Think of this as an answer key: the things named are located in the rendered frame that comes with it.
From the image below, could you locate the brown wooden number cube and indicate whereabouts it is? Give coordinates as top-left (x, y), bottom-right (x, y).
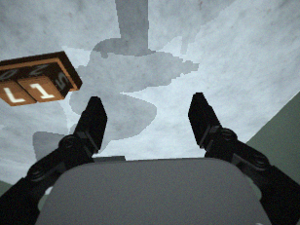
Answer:
top-left (0, 66), bottom-right (37, 106)
top-left (18, 62), bottom-right (72, 102)

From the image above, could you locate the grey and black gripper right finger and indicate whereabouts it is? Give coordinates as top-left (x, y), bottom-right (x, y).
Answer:
top-left (188, 93), bottom-right (300, 225)

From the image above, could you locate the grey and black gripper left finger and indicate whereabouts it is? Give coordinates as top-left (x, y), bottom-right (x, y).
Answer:
top-left (0, 96), bottom-right (107, 225)

